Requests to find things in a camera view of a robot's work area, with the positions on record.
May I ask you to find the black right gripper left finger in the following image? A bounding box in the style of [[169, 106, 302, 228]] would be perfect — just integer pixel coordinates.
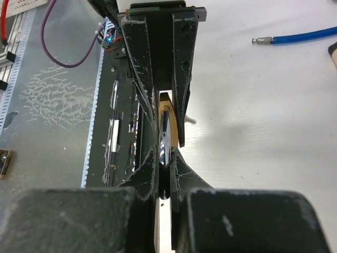
[[1, 147, 159, 252]]

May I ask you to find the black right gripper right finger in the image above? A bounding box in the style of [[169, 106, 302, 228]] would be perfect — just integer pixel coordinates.
[[170, 148, 331, 252]]

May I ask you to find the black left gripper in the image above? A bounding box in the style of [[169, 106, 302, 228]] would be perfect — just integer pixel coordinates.
[[118, 1, 207, 147]]

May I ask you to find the large brass padlock with keys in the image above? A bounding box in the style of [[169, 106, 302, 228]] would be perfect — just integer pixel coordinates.
[[158, 92, 179, 200]]

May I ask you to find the black floral patterned blanket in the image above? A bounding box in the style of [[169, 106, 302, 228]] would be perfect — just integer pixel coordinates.
[[328, 42, 337, 66]]

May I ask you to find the white slotted cable duct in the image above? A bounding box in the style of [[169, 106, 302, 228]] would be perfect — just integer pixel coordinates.
[[80, 18, 116, 188]]

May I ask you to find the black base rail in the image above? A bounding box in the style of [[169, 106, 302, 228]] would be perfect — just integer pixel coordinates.
[[100, 44, 147, 187]]

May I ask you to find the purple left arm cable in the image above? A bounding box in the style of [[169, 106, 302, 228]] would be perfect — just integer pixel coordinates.
[[42, 0, 103, 69]]

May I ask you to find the blue cable with plug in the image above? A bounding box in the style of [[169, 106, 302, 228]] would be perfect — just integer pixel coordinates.
[[251, 26, 337, 46]]

